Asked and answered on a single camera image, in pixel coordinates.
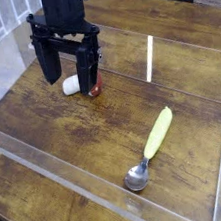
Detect clear acrylic enclosure wall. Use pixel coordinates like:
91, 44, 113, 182
0, 0, 221, 221

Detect green handled metal spoon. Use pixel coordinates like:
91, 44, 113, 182
124, 107, 173, 191

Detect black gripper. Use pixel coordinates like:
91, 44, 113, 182
26, 0, 100, 95

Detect clear acrylic triangle bracket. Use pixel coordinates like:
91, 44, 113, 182
28, 42, 34, 50

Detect red white mushroom toy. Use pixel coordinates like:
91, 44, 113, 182
62, 73, 102, 97

